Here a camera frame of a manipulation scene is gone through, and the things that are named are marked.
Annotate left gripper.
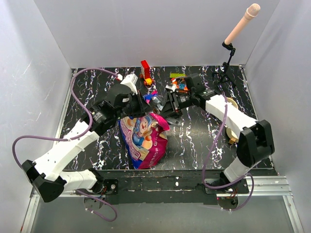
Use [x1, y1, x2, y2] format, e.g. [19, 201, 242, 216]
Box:
[116, 89, 153, 121]

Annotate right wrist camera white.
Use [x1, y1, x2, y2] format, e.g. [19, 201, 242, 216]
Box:
[165, 84, 176, 92]

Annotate green toy brick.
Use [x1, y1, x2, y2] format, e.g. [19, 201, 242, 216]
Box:
[170, 73, 185, 79]

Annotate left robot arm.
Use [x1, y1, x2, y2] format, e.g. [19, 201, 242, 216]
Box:
[22, 84, 150, 202]

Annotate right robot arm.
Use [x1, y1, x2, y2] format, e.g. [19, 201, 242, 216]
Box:
[157, 73, 275, 193]

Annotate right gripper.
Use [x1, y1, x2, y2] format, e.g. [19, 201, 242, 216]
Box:
[157, 90, 195, 122]

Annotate pink blue pet food bag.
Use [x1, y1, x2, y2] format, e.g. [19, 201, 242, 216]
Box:
[118, 96, 180, 169]

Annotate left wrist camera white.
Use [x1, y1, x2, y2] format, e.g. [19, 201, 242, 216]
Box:
[117, 73, 138, 95]

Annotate cream bowl near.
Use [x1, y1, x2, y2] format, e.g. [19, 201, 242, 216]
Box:
[226, 127, 239, 145]

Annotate red toy block figure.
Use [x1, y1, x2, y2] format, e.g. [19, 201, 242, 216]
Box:
[140, 60, 154, 86]

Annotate black microphone tripod stand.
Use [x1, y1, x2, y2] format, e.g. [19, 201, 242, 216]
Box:
[212, 42, 236, 88]

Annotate orange ring toy blocks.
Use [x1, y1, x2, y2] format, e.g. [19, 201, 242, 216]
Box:
[171, 77, 189, 92]

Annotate cream bowl far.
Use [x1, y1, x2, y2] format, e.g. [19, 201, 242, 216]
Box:
[225, 97, 239, 109]

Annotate cream bowl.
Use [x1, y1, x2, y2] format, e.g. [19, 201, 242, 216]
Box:
[226, 127, 239, 145]
[225, 97, 239, 109]

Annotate pink microphone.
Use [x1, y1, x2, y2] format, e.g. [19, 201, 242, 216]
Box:
[224, 3, 260, 45]

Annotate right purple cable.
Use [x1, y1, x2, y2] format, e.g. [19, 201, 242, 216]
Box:
[201, 83, 255, 211]

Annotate aluminium rail frame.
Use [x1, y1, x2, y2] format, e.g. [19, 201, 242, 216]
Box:
[21, 171, 304, 233]

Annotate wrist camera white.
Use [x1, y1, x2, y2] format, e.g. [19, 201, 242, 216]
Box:
[165, 84, 176, 92]
[117, 73, 138, 95]

